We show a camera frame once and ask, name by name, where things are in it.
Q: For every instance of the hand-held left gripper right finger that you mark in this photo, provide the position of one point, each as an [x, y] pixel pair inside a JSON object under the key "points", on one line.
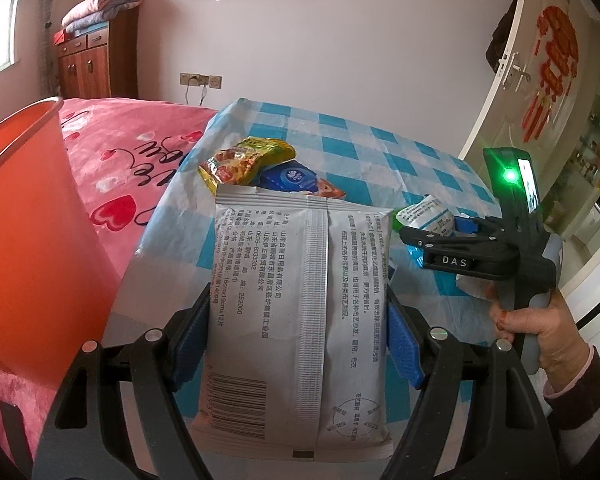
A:
{"points": [[402, 345]]}

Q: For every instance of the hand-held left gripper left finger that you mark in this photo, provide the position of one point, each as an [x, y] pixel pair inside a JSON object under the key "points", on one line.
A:
{"points": [[187, 345]]}

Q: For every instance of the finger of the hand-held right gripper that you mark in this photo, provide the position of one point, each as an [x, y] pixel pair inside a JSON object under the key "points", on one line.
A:
{"points": [[450, 242], [467, 224]]}

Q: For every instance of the green white carton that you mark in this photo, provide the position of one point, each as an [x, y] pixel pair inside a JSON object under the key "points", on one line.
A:
{"points": [[427, 215]]}

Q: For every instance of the white wipes packet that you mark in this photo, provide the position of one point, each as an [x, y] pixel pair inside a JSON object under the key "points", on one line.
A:
{"points": [[280, 310]]}

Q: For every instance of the blue tissue packet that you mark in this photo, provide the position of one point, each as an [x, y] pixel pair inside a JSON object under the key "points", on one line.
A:
{"points": [[290, 177]]}

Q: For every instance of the orange plastic bucket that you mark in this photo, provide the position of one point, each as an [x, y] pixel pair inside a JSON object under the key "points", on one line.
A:
{"points": [[30, 235]]}

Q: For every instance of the yellow noodle packet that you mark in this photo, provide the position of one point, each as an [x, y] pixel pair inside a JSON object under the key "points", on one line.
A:
{"points": [[245, 160]]}

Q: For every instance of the person's right forearm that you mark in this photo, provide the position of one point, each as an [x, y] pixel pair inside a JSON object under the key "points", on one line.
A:
{"points": [[590, 410]]}

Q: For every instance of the person's right hand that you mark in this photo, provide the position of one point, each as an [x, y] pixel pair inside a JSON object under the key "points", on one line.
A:
{"points": [[562, 335]]}

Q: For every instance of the cluttered shelf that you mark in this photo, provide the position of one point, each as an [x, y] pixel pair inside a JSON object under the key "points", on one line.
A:
{"points": [[595, 160]]}

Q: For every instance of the blue checked tablecloth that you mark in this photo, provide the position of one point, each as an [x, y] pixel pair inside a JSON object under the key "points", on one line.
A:
{"points": [[380, 160]]}

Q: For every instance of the black hanging bag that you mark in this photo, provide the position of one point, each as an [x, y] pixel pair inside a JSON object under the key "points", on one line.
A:
{"points": [[502, 40]]}

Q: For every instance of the red door decoration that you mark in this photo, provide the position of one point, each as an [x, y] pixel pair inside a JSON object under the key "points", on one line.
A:
{"points": [[555, 55]]}

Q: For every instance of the pink heart bed blanket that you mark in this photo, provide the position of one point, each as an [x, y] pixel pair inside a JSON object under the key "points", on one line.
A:
{"points": [[130, 160]]}

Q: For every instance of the wooden cabinet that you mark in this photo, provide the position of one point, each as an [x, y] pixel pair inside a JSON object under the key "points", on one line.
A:
{"points": [[95, 65]]}

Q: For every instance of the red box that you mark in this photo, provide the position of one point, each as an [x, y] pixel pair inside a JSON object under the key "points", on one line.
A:
{"points": [[60, 38]]}

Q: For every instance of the pale blue folded blanket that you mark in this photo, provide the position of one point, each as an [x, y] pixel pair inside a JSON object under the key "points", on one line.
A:
{"points": [[82, 26]]}

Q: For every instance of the pink folded blanket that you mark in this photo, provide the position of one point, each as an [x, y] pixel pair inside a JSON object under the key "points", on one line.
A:
{"points": [[105, 2]]}

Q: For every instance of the wall socket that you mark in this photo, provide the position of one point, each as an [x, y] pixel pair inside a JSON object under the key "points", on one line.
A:
{"points": [[200, 80]]}

